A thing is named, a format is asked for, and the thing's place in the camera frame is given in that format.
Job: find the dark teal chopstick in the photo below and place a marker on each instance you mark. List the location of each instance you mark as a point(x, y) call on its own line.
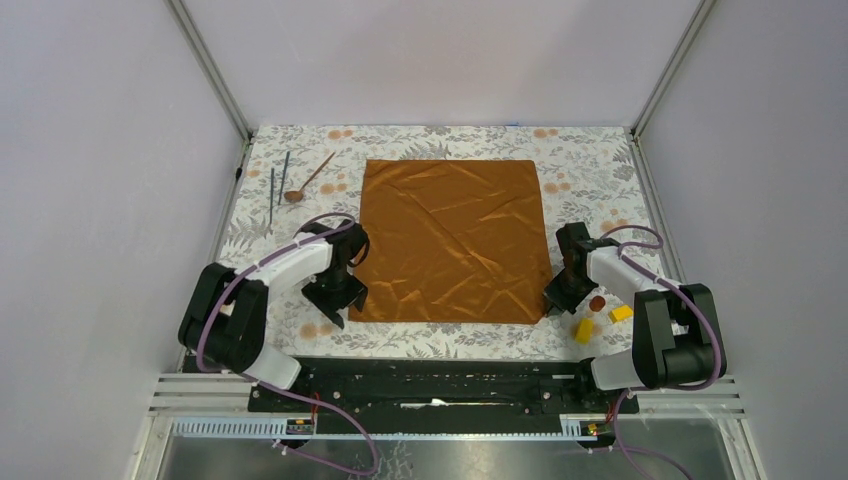
point(271, 199)
point(283, 177)

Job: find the orange cloth napkin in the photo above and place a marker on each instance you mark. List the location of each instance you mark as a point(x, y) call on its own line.
point(453, 241)

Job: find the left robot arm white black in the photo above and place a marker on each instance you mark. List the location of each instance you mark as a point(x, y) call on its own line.
point(226, 317)

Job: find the left aluminium frame post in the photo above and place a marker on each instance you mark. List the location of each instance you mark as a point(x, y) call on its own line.
point(208, 66)

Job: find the brown wooden spoon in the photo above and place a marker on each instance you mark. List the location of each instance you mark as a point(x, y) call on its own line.
point(295, 196)

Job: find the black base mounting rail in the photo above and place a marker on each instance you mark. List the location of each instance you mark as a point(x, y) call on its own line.
point(427, 396)

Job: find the dark teal chopstick left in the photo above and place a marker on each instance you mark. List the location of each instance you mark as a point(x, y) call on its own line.
point(271, 199)

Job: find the right aluminium frame post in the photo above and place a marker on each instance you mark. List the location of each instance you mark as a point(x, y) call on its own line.
point(691, 32)

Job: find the aluminium frame post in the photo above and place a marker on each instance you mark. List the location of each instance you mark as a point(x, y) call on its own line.
point(691, 32)
point(208, 66)

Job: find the yellow cylinder block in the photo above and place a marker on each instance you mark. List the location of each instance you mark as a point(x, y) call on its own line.
point(583, 331)

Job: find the floral patterned table mat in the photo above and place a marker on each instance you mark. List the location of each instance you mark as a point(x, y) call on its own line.
point(585, 174)

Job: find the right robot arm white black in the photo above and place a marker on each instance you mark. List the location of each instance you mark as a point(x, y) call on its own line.
point(676, 339)

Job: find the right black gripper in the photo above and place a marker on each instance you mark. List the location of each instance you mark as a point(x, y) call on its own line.
point(553, 297)

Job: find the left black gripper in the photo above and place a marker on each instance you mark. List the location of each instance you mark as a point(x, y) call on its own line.
point(330, 304)

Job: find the yellow cube block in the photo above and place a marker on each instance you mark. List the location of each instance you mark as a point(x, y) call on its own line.
point(621, 314)

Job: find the dark teal chopstick right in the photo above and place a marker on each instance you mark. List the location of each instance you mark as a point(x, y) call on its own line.
point(283, 177)

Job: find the brown round block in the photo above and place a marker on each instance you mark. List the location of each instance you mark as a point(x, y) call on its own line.
point(597, 303)

